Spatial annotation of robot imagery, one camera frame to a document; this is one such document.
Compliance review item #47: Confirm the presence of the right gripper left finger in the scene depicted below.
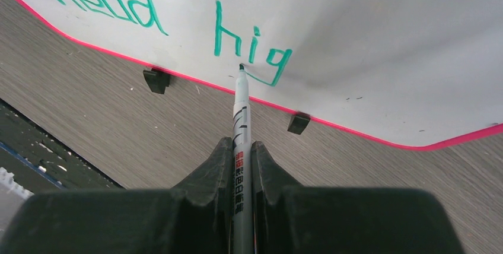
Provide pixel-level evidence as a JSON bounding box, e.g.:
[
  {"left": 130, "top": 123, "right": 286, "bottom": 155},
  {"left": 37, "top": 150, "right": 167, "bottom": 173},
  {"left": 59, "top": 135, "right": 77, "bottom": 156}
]
[{"left": 1, "top": 137, "right": 232, "bottom": 253}]

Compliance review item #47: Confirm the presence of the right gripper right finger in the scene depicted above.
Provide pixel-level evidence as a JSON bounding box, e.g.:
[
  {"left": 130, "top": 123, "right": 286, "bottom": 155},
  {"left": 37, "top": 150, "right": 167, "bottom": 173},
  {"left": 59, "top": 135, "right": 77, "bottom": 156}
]
[{"left": 251, "top": 141, "right": 464, "bottom": 253}]

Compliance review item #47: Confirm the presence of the green whiteboard marker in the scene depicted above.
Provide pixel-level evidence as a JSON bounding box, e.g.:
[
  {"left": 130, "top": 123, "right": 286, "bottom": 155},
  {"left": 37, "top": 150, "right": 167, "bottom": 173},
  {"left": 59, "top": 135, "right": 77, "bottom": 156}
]
[{"left": 233, "top": 63, "right": 254, "bottom": 253}]

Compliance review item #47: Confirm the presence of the whiteboard with red frame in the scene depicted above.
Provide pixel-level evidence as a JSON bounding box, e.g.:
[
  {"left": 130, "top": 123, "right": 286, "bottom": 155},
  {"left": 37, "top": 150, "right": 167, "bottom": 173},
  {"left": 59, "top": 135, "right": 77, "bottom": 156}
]
[{"left": 16, "top": 0, "right": 502, "bottom": 150}]

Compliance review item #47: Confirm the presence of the right black whiteboard foot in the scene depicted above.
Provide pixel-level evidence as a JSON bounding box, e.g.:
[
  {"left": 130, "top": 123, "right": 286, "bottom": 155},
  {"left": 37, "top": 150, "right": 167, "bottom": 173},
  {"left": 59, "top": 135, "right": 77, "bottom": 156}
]
[{"left": 287, "top": 112, "right": 311, "bottom": 135}]

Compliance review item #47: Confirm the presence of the black whiteboard foot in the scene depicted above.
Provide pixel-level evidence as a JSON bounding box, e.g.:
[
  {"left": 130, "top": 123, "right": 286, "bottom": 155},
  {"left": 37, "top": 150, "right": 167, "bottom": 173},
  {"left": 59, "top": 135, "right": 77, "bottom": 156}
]
[
  {"left": 142, "top": 68, "right": 171, "bottom": 94},
  {"left": 287, "top": 112, "right": 311, "bottom": 135}
]

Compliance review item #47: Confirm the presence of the left black whiteboard foot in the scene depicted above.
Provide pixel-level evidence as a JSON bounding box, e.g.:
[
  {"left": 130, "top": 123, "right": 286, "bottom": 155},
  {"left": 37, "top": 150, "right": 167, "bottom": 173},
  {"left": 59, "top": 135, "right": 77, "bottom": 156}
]
[{"left": 142, "top": 68, "right": 171, "bottom": 94}]

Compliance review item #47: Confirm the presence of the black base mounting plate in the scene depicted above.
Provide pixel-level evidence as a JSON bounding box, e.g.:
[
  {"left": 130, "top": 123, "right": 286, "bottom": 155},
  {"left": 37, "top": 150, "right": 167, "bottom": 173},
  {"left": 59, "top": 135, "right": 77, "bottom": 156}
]
[{"left": 1, "top": 100, "right": 123, "bottom": 193}]

